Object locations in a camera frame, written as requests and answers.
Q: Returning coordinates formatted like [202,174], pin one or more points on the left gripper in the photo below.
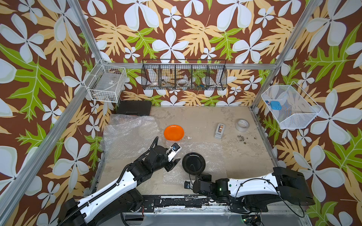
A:
[171,165]

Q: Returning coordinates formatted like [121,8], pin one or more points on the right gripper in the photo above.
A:
[201,177]

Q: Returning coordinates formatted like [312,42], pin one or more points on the black dinner plate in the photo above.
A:
[194,163]

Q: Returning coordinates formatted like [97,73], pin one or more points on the bubble wrap pile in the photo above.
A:
[128,136]

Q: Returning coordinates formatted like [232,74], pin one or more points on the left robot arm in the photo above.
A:
[83,212]

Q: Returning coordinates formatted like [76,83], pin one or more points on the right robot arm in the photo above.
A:
[255,194]

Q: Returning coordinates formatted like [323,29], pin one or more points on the orange dinner plate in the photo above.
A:
[174,133]

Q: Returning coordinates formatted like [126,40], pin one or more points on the grey tape dispenser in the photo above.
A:
[219,131]

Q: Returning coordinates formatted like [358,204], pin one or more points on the black plastic case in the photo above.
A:
[134,107]

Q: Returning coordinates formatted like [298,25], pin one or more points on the clear tape roll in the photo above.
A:
[242,125]

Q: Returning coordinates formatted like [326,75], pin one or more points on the blue small object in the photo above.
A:
[275,105]

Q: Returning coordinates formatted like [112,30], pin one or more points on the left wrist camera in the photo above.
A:
[173,151]

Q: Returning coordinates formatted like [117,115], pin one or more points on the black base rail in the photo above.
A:
[181,202]

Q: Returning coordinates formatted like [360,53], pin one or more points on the black wire basket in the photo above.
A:
[184,74]

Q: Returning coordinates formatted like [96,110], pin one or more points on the white wire basket left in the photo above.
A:
[105,82]

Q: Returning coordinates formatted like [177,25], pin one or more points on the white wire basket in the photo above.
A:
[298,108]
[105,82]

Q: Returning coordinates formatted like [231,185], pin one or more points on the white wire basket right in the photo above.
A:
[298,108]

